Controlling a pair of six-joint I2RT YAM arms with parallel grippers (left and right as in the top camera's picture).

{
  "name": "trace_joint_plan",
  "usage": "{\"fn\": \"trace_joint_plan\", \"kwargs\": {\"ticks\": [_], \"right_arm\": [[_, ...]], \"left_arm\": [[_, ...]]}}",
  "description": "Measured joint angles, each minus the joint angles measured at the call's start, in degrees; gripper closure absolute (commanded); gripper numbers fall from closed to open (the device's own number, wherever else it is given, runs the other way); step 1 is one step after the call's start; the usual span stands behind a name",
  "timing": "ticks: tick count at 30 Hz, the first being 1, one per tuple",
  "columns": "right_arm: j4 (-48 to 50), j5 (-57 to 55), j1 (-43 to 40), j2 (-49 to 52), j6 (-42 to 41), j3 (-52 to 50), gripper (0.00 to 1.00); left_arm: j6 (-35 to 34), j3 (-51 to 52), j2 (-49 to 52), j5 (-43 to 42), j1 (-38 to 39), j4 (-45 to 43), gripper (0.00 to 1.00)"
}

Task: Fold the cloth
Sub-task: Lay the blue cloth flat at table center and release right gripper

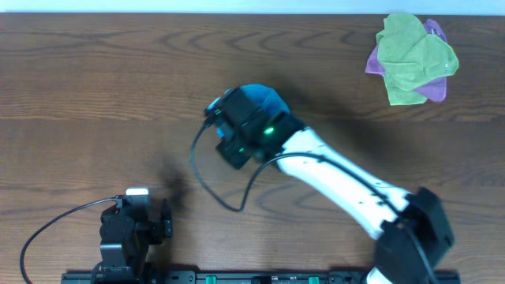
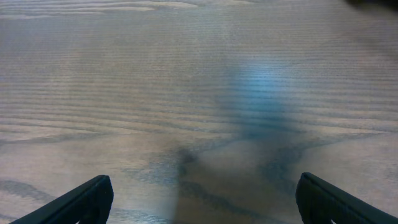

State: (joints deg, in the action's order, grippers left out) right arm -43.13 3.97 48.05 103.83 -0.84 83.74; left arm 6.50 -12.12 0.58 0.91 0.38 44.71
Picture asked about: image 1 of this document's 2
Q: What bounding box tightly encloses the blue microfiber cloth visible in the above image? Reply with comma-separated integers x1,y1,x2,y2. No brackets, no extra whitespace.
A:
208,83,292,139

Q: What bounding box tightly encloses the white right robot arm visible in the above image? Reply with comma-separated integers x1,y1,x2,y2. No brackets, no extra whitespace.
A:
201,84,455,283

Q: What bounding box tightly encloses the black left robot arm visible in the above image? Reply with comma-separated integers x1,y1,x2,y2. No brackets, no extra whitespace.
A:
90,195,173,283

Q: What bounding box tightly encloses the green microfiber cloth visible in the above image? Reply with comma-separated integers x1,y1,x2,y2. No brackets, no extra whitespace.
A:
376,13,459,92

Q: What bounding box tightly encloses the purple microfiber cloth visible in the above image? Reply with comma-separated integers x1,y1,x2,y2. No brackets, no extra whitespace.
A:
365,19,447,106

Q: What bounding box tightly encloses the black mounting rail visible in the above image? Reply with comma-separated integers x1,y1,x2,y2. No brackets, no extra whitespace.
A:
61,269,462,284

